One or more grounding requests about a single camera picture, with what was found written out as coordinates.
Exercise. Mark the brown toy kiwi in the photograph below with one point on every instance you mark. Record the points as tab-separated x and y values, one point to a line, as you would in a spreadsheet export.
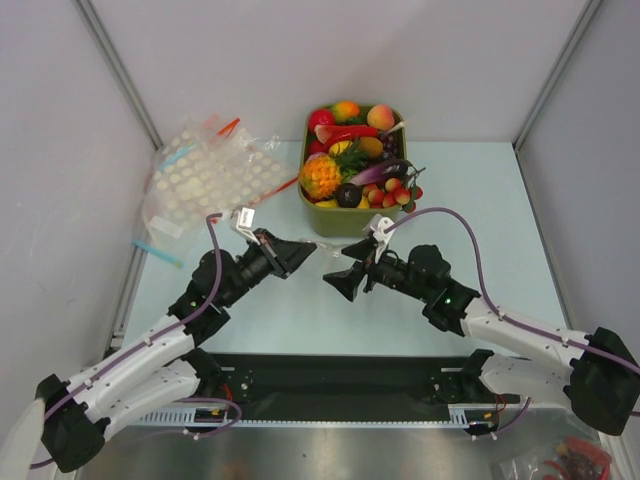
371	146

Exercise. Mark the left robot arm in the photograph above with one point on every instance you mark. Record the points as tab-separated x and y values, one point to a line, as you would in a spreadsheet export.
166	363

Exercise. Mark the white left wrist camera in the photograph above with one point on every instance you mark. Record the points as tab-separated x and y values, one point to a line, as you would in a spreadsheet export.
244	217

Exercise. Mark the toy peach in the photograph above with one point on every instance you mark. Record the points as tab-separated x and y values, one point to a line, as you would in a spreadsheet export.
381	117

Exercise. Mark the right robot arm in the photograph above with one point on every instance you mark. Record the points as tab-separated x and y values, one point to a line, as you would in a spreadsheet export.
593	375

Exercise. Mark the bag of red items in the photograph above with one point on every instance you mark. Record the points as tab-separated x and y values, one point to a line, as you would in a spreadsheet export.
563	458

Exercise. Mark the blue zip bag slider strip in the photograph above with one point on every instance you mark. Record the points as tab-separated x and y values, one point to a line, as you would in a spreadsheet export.
158	253

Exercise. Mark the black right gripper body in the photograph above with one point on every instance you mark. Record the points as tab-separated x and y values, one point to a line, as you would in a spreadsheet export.
364	273

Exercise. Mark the toy purple grapes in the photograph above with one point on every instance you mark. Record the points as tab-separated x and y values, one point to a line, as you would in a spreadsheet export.
390	146

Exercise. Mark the orange toy mango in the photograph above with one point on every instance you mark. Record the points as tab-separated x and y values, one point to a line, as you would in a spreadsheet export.
343	111

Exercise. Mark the red toy chili pepper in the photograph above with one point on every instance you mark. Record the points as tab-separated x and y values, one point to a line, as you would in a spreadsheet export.
350	133

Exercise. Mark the clear dotted zip bag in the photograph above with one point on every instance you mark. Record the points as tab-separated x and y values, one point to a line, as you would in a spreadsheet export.
324	248

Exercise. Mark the purple toy eggplant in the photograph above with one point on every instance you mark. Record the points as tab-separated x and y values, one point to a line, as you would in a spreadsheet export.
380	172

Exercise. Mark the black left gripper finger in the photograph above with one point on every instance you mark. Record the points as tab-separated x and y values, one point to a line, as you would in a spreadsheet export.
263	236
289	255

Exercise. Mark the green plastic fruit bin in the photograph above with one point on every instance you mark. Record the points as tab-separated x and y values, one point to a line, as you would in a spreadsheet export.
325	217

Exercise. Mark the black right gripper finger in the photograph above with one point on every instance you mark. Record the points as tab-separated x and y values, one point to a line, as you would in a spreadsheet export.
360	250
347	282

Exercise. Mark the toy watermelon slice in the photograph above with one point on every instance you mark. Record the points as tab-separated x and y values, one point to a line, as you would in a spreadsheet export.
324	132

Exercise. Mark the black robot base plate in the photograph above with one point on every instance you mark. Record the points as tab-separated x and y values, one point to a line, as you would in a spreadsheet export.
358	382

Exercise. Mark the dark purple toy plum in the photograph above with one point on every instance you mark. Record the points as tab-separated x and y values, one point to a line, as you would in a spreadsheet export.
348	195

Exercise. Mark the toy lychee cluster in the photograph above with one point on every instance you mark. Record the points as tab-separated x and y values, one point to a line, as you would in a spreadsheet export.
402	192

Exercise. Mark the white cable duct strip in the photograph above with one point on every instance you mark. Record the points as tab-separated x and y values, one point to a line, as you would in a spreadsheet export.
209	417

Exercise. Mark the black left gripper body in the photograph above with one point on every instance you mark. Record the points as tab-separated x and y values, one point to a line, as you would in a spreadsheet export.
255	266

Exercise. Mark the pile of dotted zip bags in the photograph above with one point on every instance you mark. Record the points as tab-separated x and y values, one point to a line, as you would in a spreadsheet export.
205	168

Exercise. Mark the red toy apple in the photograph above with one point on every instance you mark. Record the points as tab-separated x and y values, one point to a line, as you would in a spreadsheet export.
320	117

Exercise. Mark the toy pineapple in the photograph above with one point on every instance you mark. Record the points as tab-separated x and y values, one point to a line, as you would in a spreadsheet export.
322	173

